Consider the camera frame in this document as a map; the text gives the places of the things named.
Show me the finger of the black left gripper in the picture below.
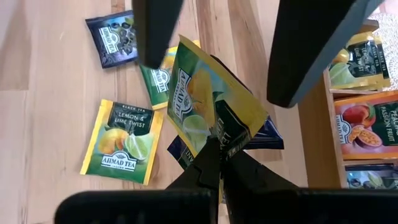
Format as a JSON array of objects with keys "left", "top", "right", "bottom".
[
  {"left": 266, "top": 0, "right": 386, "bottom": 109},
  {"left": 132, "top": 0, "right": 184, "bottom": 70}
]

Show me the wooden tea organizer box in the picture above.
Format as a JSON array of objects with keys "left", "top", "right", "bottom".
[{"left": 298, "top": 18, "right": 398, "bottom": 190}]

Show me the dark blue blueberry tea packet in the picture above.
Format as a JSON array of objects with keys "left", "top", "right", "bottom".
[
  {"left": 85, "top": 10, "right": 139, "bottom": 69},
  {"left": 345, "top": 164, "right": 398, "bottom": 190},
  {"left": 167, "top": 55, "right": 285, "bottom": 170}
]

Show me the white woven round placemat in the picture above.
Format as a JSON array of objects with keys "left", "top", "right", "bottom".
[{"left": 368, "top": 12, "right": 398, "bottom": 91}]

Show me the orange peach tea packet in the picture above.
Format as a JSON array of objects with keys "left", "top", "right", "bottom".
[{"left": 334, "top": 98, "right": 398, "bottom": 160}]

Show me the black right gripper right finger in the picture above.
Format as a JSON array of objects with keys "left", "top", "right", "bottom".
[{"left": 221, "top": 151, "right": 398, "bottom": 224}]

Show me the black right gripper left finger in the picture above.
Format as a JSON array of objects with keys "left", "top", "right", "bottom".
[{"left": 54, "top": 138, "right": 221, "bottom": 224}]

